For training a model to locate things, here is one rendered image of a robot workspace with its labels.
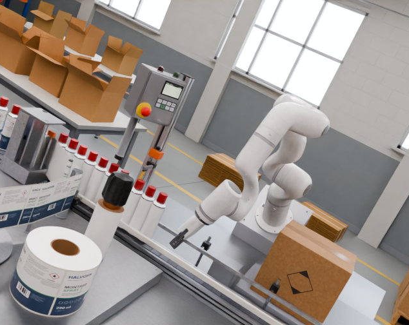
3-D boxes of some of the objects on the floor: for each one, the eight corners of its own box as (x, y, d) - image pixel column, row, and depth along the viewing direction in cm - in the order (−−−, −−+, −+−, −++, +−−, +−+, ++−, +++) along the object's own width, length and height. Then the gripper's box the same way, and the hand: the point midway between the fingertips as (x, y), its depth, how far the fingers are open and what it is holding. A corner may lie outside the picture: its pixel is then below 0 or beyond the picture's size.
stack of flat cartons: (197, 176, 593) (206, 154, 585) (213, 172, 641) (222, 152, 633) (239, 200, 571) (249, 178, 563) (252, 195, 619) (262, 175, 611)
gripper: (204, 227, 157) (169, 259, 163) (219, 218, 171) (186, 248, 177) (190, 211, 158) (156, 243, 164) (206, 203, 172) (174, 233, 178)
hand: (175, 242), depth 170 cm, fingers closed
